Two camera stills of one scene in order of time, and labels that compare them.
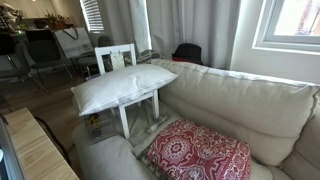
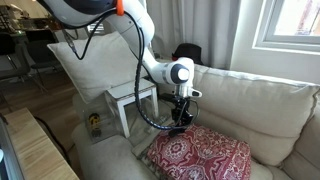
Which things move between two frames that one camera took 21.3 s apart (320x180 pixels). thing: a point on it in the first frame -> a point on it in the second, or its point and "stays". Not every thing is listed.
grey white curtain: x=156 y=26 stays
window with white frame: x=289 y=26 stays
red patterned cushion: x=185 y=149 stays
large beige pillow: x=123 y=85 -> x=107 y=64
